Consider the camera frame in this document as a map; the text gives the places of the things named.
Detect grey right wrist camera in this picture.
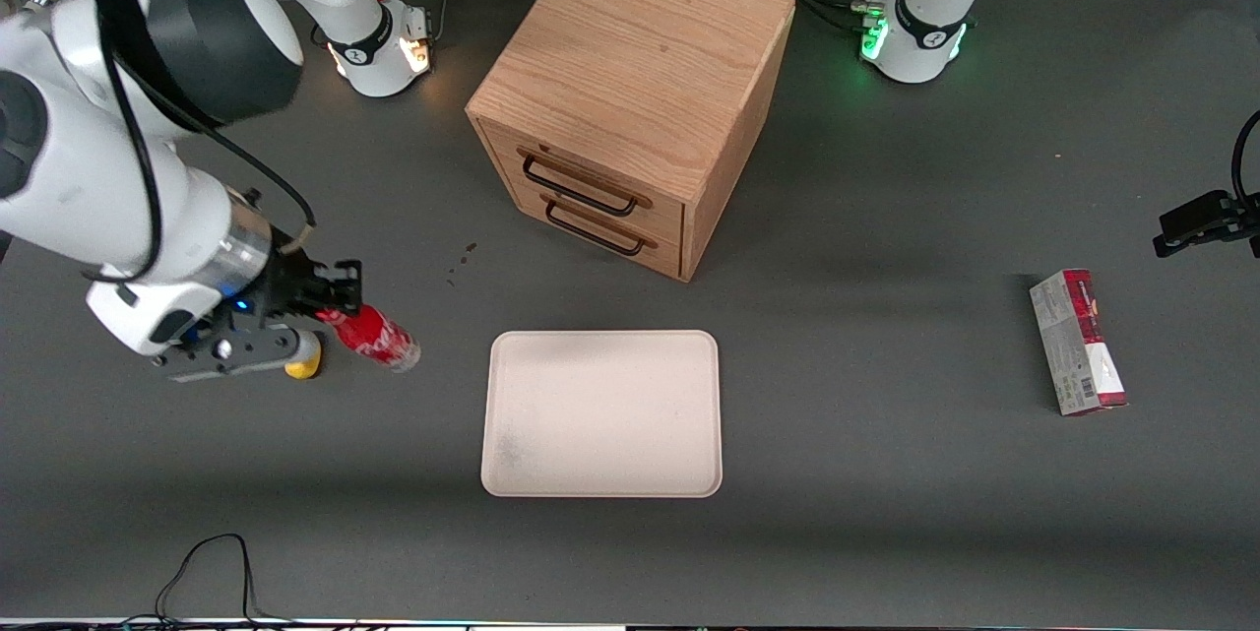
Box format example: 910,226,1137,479
151,328,302,384

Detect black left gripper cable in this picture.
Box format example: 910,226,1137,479
1230,109,1260,211

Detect wooden two-drawer cabinet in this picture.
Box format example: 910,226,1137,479
466,0,796,284

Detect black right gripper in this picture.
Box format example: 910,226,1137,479
212,252,363,332

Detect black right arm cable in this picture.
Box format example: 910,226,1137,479
94,0,318,284

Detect beige rectangular plastic tray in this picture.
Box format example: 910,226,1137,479
480,330,724,499

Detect yellow lemon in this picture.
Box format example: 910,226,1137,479
284,333,324,381

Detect red coke bottle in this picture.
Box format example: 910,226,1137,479
315,304,423,374

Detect thin black looped cable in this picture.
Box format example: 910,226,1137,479
118,534,296,626

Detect short black drawer handle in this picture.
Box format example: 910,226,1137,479
540,195,659,257

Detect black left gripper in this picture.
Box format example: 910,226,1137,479
1154,190,1260,259

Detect red and grey carton box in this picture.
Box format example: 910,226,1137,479
1029,269,1129,416

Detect long black drawer handle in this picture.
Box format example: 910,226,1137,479
518,148,654,219

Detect narrow wooden drawer front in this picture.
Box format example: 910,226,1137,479
512,188,684,281

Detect black left arm base cables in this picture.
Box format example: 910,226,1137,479
753,0,887,33

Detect wide wooden drawer front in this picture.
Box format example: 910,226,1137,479
478,117,686,240

